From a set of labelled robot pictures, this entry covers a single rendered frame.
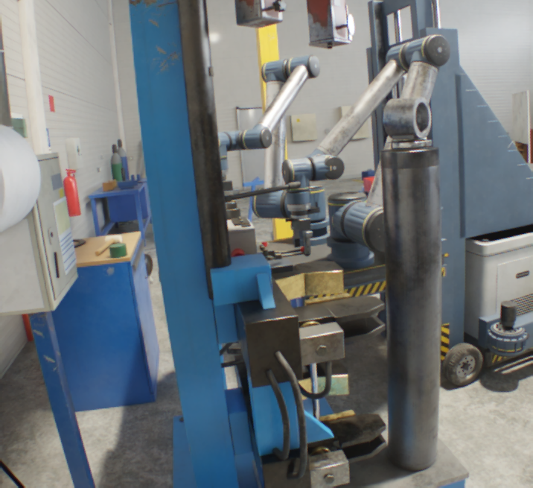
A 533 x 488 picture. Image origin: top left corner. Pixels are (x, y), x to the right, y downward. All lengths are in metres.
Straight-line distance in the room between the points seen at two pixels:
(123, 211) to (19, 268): 7.21
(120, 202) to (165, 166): 6.98
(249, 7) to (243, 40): 11.15
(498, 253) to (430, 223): 1.25
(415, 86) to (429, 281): 0.91
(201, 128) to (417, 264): 0.89
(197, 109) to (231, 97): 10.99
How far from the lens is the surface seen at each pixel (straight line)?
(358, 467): 2.18
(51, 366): 1.53
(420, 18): 2.69
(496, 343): 2.86
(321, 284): 1.89
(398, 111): 1.67
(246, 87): 12.42
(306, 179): 2.01
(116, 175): 9.47
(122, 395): 3.07
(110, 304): 2.82
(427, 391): 1.94
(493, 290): 2.94
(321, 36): 1.73
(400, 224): 1.67
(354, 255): 2.34
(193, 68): 1.37
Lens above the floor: 1.58
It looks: 10 degrees down
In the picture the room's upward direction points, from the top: 5 degrees counter-clockwise
